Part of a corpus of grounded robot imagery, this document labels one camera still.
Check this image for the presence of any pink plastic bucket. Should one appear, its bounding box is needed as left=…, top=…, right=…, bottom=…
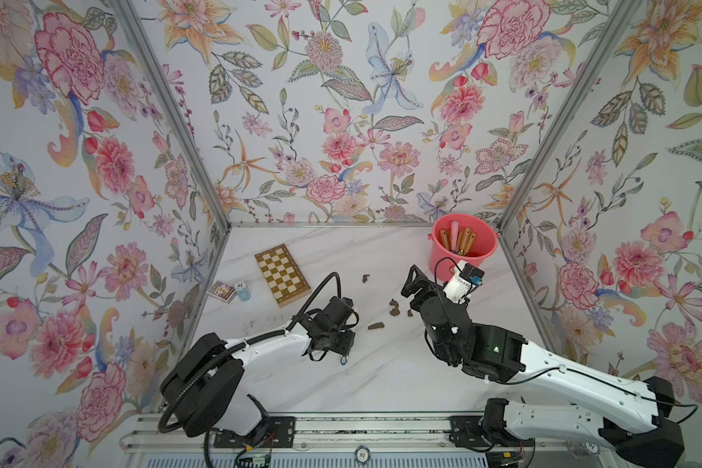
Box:
left=428, top=214, right=498, bottom=281

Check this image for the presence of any yellow trowel wooden handle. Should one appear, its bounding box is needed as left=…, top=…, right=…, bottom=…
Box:
left=439, top=229, right=450, bottom=251

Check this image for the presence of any green trowel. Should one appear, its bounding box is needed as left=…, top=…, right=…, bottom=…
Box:
left=463, top=231, right=479, bottom=257

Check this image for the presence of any green hand fork wooden handle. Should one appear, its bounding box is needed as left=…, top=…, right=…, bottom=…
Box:
left=456, top=227, right=470, bottom=255

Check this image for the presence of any purple trowel pink handle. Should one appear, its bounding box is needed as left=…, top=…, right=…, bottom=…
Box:
left=450, top=220, right=460, bottom=254

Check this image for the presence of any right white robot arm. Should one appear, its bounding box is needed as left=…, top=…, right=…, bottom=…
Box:
left=401, top=262, right=684, bottom=467

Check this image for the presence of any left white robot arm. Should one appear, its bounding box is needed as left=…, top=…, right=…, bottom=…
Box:
left=157, top=296, right=359, bottom=445

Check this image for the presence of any soil clump centre table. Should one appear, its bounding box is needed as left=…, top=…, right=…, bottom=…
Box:
left=389, top=300, right=401, bottom=316

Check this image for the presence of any wooden chessboard box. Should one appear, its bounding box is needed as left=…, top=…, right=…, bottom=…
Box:
left=255, top=244, right=312, bottom=308

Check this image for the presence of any small blue patterned cup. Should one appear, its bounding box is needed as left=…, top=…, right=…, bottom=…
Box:
left=234, top=281, right=252, bottom=302

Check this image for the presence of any small card box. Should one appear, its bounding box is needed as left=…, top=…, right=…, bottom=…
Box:
left=208, top=280, right=236, bottom=303

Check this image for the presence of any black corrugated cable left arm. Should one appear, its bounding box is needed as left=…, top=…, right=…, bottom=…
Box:
left=157, top=271, right=343, bottom=434

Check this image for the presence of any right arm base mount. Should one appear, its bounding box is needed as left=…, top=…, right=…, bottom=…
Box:
left=448, top=398, right=535, bottom=454

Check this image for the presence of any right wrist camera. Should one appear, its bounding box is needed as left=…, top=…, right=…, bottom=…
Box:
left=444, top=261, right=485, bottom=304

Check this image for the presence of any aluminium front rail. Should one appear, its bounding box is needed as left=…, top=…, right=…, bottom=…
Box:
left=121, top=413, right=623, bottom=467

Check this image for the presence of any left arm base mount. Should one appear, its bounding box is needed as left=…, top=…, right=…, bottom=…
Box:
left=212, top=415, right=296, bottom=450

